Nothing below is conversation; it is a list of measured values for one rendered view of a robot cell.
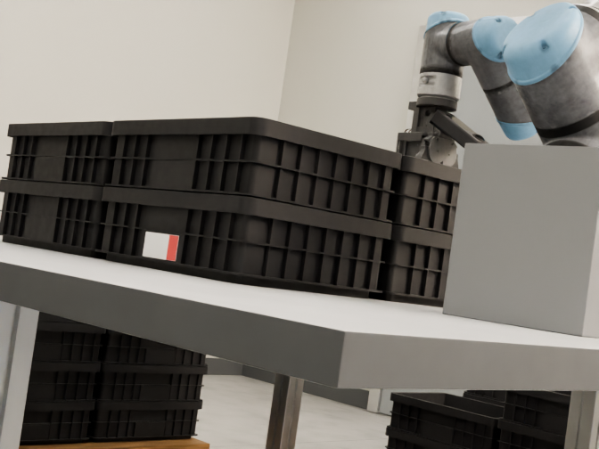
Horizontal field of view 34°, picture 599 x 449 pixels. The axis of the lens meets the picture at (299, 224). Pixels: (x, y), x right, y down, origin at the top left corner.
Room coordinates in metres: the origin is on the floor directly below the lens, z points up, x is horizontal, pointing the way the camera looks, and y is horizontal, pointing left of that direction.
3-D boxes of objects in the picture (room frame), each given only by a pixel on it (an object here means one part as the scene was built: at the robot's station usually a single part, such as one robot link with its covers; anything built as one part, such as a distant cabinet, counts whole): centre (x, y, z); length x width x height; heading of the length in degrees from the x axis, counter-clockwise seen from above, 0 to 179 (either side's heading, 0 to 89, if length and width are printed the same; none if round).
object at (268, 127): (1.57, 0.09, 0.92); 0.40 x 0.30 x 0.02; 41
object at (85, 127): (1.87, 0.36, 0.92); 0.40 x 0.30 x 0.02; 41
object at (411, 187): (1.77, -0.13, 0.87); 0.40 x 0.30 x 0.11; 41
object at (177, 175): (1.57, 0.09, 0.87); 0.40 x 0.30 x 0.11; 41
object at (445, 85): (1.71, -0.21, 1.08); 0.08 x 0.08 x 0.05
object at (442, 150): (1.72, -0.20, 1.00); 0.09 x 0.08 x 0.12; 41
